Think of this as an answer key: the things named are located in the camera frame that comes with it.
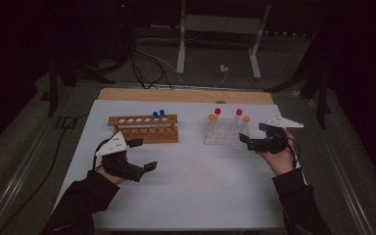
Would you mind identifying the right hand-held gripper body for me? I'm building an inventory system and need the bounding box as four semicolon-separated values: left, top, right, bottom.
247;116;305;156

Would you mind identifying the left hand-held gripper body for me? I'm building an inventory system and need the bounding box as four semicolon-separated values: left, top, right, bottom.
95;131;146;183

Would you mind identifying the clear plastic test tube rack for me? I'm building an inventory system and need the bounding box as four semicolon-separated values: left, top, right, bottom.
203;116;251;147

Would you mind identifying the wooden test tube rack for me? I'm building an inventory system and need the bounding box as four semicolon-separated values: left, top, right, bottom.
107;114;179;146

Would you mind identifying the person's left hand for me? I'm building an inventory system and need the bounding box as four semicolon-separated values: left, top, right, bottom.
97;165;129;186

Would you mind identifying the person's right hand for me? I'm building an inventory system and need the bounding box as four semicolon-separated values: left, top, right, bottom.
259;127;297;177

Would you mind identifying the black stand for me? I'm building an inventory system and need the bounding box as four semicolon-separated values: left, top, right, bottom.
40;53;117;118
263;62;333;130

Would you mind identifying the white table mat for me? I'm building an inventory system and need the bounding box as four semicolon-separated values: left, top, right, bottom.
54;99;308;230

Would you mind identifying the white metal stand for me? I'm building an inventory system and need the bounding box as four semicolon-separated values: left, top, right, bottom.
175;0;272;80

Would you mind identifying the dark equipment tower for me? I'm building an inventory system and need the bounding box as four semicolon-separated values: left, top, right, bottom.
109;0;135;67

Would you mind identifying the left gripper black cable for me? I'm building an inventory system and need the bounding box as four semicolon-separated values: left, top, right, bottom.
92;138;112;171

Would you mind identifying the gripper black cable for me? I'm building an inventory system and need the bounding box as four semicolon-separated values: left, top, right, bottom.
285;136;308;186
92;138;112;171

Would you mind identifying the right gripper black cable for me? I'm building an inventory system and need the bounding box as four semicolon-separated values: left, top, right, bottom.
285;136;308;186

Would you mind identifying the long black floor cable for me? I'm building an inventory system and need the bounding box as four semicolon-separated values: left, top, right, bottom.
0;112;91;235

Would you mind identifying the white floor cable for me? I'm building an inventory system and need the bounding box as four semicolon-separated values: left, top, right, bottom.
133;48;228;89

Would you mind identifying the metal floor rail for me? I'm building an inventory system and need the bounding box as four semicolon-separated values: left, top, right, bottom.
74;81;303;98
302;97;375;235
0;123;58;235

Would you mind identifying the black floor cable bundle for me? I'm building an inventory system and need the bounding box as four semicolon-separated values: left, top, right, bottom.
128;42;174;90

